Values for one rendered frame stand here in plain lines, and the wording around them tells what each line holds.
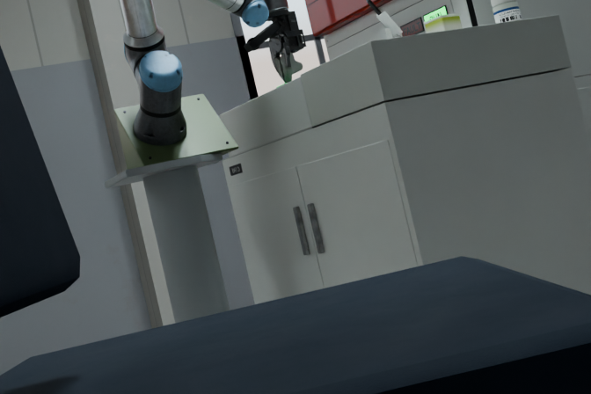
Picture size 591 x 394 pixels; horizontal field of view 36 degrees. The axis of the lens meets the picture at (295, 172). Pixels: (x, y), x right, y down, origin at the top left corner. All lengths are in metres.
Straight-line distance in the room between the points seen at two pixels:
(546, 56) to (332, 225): 0.72
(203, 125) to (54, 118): 2.23
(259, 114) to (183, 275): 0.52
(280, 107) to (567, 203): 0.82
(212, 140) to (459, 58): 0.76
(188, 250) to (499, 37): 1.02
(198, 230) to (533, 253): 0.91
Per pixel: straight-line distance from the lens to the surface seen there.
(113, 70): 4.66
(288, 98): 2.53
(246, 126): 2.78
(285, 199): 2.64
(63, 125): 4.85
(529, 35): 2.49
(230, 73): 5.11
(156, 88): 2.51
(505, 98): 2.38
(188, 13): 5.13
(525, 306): 0.57
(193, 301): 2.58
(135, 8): 2.54
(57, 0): 5.01
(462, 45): 2.33
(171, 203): 2.57
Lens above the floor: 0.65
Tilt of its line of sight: 2 degrees up
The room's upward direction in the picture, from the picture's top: 13 degrees counter-clockwise
